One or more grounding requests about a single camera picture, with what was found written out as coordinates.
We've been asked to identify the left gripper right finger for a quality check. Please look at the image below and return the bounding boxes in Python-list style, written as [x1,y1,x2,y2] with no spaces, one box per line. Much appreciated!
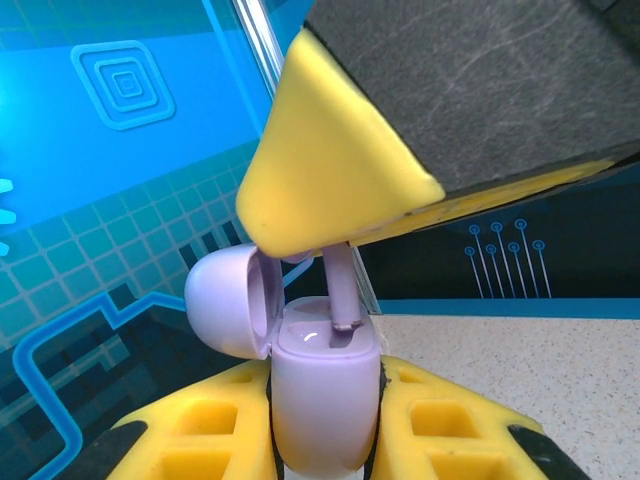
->
[370,354,596,480]

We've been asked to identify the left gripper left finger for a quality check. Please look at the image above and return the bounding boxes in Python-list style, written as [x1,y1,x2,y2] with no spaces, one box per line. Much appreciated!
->
[74,359,281,480]

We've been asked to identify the purple earbud charging case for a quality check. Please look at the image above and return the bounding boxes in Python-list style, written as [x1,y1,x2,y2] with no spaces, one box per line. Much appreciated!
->
[183,243,384,474]

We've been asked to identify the purple wireless earbud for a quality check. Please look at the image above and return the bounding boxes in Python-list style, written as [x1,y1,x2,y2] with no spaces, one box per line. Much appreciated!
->
[279,242,362,334]

